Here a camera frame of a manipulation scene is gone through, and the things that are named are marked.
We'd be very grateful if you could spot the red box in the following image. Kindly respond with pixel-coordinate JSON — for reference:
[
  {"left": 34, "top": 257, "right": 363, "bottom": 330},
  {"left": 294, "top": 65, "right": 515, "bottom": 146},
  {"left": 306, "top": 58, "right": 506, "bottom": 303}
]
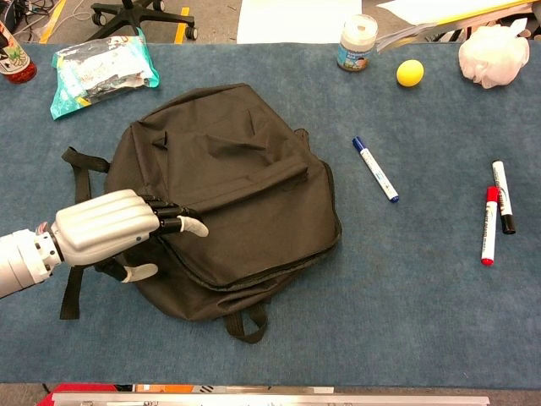
[{"left": 44, "top": 382, "right": 136, "bottom": 406}]

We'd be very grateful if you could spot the jar with blue label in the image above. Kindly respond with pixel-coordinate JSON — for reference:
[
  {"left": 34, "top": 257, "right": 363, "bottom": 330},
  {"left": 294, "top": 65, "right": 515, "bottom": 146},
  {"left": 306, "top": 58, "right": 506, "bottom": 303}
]
[{"left": 336, "top": 14, "right": 378, "bottom": 73}]

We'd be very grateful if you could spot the yellow white paper stack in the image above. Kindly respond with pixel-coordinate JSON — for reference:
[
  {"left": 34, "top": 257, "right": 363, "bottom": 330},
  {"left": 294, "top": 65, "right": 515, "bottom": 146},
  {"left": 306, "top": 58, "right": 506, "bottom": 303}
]
[{"left": 375, "top": 0, "right": 541, "bottom": 54}]

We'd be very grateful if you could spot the white paper sheet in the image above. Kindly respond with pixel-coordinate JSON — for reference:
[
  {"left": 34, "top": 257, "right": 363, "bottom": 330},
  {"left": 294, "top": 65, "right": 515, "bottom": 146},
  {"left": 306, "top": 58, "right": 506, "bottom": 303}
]
[{"left": 236, "top": 0, "right": 363, "bottom": 45}]

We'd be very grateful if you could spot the yellow ball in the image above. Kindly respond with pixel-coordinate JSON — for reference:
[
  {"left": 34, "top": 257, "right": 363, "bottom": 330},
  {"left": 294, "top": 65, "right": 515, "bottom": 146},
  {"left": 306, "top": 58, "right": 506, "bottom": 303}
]
[{"left": 396, "top": 59, "right": 425, "bottom": 88}]

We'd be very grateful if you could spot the teal snack packet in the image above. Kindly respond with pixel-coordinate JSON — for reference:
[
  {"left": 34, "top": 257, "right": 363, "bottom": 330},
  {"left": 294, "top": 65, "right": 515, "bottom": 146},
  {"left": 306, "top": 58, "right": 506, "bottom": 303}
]
[{"left": 49, "top": 36, "right": 161, "bottom": 122}]

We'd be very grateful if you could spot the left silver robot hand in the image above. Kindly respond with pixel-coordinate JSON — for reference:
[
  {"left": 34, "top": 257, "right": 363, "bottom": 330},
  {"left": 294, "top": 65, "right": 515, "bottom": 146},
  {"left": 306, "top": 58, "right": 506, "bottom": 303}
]
[{"left": 53, "top": 189, "right": 210, "bottom": 283}]

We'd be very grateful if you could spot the white crumpled plastic bag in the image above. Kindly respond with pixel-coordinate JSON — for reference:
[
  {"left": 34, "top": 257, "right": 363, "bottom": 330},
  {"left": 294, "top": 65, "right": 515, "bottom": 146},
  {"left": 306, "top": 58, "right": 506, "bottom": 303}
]
[{"left": 458, "top": 24, "right": 531, "bottom": 90}]

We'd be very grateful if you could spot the black office chair base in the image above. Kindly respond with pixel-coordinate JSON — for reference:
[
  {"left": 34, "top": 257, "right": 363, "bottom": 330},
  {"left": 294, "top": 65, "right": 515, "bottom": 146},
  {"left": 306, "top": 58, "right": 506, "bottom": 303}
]
[{"left": 90, "top": 0, "right": 199, "bottom": 41}]

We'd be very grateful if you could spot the red drink bottle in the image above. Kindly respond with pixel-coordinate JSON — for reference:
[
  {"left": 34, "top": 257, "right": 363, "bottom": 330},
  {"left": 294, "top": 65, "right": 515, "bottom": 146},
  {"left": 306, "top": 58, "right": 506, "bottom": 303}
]
[{"left": 0, "top": 19, "right": 38, "bottom": 85}]

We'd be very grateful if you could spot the black fabric backpack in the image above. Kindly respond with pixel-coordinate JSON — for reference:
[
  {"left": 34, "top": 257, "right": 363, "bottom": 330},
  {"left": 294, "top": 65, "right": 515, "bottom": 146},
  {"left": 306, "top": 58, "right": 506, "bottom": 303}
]
[{"left": 58, "top": 83, "right": 343, "bottom": 344}]

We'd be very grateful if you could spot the blue whiteboard marker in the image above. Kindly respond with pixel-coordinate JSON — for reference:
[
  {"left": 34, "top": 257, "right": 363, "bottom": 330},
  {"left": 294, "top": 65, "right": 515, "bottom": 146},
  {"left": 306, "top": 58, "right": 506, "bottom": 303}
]
[{"left": 352, "top": 135, "right": 400, "bottom": 204}]

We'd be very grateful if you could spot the red whiteboard marker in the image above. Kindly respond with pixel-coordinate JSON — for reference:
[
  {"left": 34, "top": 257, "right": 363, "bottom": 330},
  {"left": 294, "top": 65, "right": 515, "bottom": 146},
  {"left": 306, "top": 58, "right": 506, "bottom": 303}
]
[{"left": 479, "top": 186, "right": 501, "bottom": 266}]

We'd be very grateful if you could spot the black whiteboard marker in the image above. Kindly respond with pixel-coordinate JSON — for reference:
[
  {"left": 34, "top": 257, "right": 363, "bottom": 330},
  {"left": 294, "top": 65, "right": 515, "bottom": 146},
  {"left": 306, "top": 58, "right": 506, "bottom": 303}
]
[{"left": 491, "top": 160, "right": 517, "bottom": 235}]

